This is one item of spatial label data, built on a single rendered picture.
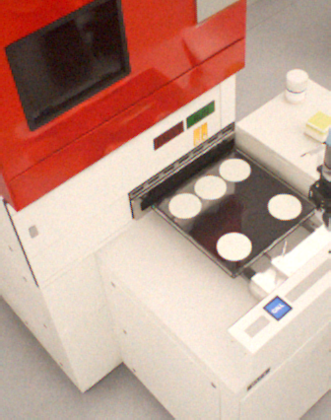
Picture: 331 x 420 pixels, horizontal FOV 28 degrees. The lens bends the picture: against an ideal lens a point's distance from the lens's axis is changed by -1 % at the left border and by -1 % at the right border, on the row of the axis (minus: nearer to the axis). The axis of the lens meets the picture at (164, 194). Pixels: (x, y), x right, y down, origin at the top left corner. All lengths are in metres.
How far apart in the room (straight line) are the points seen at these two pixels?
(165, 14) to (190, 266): 0.77
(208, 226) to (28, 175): 0.62
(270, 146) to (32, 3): 1.01
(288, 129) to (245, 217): 0.35
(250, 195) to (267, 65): 2.01
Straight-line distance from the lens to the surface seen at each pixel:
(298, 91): 2.24
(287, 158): 2.09
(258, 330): 1.73
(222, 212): 2.02
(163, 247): 2.04
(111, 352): 2.57
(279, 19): 4.38
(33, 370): 2.84
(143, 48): 1.65
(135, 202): 2.02
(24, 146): 1.56
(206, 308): 1.92
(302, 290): 1.80
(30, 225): 1.81
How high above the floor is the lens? 2.46
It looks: 49 degrees down
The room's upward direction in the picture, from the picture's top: 6 degrees counter-clockwise
